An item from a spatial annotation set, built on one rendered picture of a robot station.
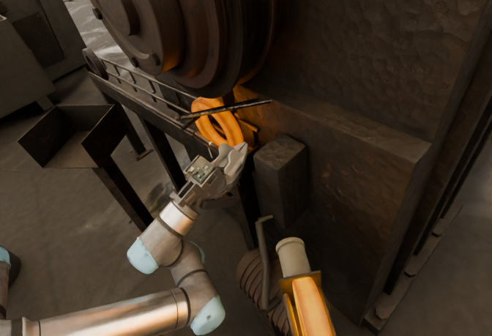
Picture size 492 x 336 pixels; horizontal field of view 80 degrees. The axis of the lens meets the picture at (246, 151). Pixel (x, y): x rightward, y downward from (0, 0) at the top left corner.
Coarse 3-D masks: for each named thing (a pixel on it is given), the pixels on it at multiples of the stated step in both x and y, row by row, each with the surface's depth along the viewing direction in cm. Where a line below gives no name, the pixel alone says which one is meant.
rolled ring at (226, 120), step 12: (192, 108) 81; (204, 108) 75; (204, 120) 84; (228, 120) 72; (204, 132) 85; (216, 132) 86; (228, 132) 73; (240, 132) 74; (216, 144) 84; (228, 144) 77
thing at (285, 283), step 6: (318, 270) 51; (294, 276) 51; (300, 276) 51; (306, 276) 51; (312, 276) 51; (318, 276) 51; (282, 282) 51; (288, 282) 51; (318, 282) 52; (282, 288) 52; (288, 288) 52; (282, 294) 54; (294, 300) 55
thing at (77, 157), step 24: (48, 120) 107; (72, 120) 115; (96, 120) 112; (120, 120) 107; (24, 144) 99; (48, 144) 108; (72, 144) 113; (96, 144) 96; (96, 168) 112; (120, 192) 121; (144, 216) 137
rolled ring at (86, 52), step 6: (84, 48) 148; (90, 48) 147; (84, 54) 150; (90, 54) 145; (90, 60) 156; (96, 60) 145; (90, 66) 157; (96, 66) 146; (102, 66) 148; (96, 72) 158; (102, 72) 149; (108, 78) 155
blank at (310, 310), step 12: (300, 288) 45; (312, 288) 44; (300, 300) 43; (312, 300) 42; (300, 312) 44; (312, 312) 41; (324, 312) 41; (300, 324) 52; (312, 324) 40; (324, 324) 40
